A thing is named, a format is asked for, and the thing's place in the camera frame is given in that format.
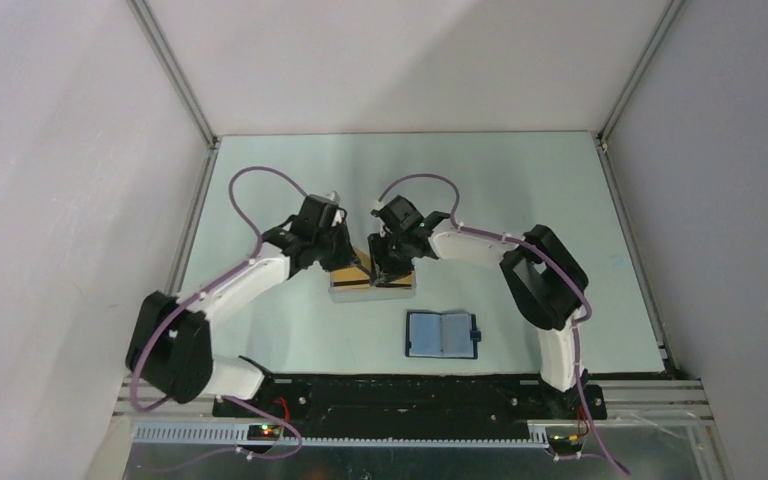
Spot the blue leather card holder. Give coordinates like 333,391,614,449
404,310,482,360

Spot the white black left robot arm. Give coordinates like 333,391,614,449
125,192,359,417

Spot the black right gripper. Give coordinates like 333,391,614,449
368,230,415,285

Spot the grey slotted cable duct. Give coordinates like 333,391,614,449
133,422,549,449

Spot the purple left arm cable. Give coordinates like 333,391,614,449
130,166,339,458

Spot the clear plastic tray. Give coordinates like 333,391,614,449
329,279,416,303

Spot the right electronics board with leds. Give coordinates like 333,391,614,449
547,435,583,459

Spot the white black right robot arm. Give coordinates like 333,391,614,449
368,196,593,418

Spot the gold card with black stripe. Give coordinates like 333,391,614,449
371,268,415,290

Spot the left electronics board with leds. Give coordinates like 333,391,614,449
247,424,282,441

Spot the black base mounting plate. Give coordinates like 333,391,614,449
250,374,607,440

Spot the electronics board with leds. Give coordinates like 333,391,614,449
247,424,282,441
547,435,583,459

